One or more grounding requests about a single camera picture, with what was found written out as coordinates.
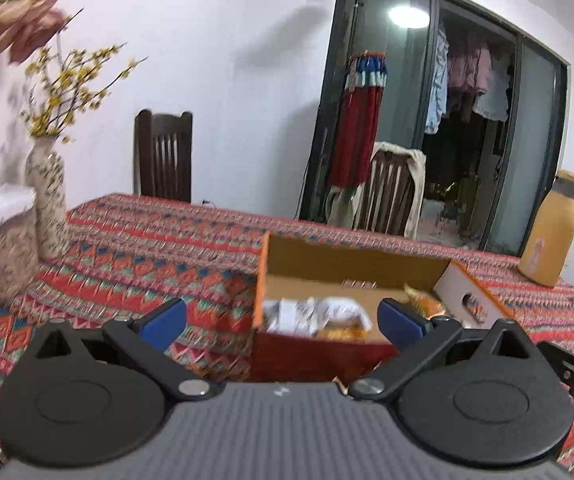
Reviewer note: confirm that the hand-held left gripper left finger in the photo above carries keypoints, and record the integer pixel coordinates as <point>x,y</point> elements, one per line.
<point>166,319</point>

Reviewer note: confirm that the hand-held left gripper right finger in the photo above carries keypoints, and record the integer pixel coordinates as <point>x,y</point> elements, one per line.
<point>399,325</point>

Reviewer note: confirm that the yellow orange snack packet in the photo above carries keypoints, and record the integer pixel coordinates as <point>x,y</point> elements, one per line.
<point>427,302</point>

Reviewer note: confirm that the white brown-striped snack packet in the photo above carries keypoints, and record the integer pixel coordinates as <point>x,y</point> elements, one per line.
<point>344,312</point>

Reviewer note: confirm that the orange cardboard box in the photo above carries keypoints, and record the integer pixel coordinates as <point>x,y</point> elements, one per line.
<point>307,265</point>

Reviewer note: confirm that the white black snack packet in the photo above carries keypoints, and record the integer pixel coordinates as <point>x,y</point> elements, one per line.
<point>287,316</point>

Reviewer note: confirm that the beige thermos jug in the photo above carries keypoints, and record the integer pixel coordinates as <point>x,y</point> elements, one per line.
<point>549,235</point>

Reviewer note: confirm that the wooden chair with slats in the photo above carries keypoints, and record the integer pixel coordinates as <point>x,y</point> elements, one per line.
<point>392,195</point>

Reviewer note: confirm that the dark wooden chair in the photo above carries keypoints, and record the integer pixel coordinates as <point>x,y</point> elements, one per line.
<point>164,155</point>

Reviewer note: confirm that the wooden chair with cloth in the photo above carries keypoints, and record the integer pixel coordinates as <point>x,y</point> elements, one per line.
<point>412,160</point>

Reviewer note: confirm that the white patterned vase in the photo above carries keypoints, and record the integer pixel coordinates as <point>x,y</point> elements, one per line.
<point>47,200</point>

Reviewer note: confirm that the dark framed sliding glass door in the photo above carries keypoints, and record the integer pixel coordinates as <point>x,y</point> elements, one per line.
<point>537,150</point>

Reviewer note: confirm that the light blue hanging garment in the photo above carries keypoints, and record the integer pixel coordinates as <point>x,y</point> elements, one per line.
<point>437,90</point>

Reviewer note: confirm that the white hanging garment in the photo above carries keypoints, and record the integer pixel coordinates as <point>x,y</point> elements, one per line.
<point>494,102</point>

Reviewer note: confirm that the yellow flower sprigs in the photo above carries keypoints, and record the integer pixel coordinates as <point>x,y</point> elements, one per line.
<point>74,90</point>

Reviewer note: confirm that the pink hanging garment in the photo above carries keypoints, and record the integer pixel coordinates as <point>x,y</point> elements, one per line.
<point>469,70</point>

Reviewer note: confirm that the pink dried flower bouquet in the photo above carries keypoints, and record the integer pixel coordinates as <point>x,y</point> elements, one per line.
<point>22,20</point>

